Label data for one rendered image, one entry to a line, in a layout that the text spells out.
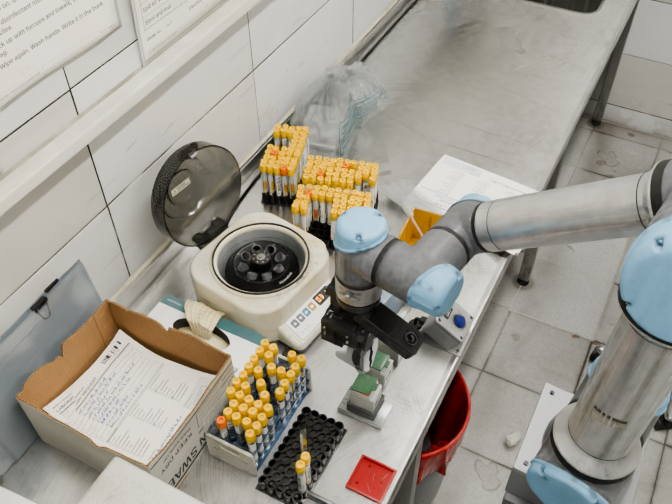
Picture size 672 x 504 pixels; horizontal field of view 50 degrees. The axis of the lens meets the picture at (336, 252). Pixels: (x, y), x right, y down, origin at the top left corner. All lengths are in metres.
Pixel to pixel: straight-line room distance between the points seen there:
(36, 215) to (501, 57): 1.50
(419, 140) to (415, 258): 0.98
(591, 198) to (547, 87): 1.30
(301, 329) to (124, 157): 0.48
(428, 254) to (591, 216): 0.22
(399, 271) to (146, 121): 0.67
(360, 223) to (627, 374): 0.40
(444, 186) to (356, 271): 0.80
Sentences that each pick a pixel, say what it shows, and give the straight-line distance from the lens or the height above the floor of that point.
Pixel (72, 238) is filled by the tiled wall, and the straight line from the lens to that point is 1.41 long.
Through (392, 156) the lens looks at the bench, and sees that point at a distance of 1.91.
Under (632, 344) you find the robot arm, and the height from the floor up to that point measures 1.43.
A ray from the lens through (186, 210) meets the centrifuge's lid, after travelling 1.57.
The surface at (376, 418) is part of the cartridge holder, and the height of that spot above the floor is 0.89.
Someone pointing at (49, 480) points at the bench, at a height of 0.88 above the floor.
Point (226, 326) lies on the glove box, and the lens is 1.44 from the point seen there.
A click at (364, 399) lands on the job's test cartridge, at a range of 1.34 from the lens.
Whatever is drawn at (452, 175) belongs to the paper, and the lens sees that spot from 1.84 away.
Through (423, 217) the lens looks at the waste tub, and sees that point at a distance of 1.62.
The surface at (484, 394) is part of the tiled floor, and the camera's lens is 2.50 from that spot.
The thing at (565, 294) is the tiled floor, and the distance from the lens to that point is 2.83.
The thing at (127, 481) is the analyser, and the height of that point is 1.17.
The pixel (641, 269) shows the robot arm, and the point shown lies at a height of 1.56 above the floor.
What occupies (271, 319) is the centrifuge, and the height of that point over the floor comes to 0.96.
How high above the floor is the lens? 2.07
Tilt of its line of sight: 47 degrees down
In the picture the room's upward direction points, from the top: 1 degrees counter-clockwise
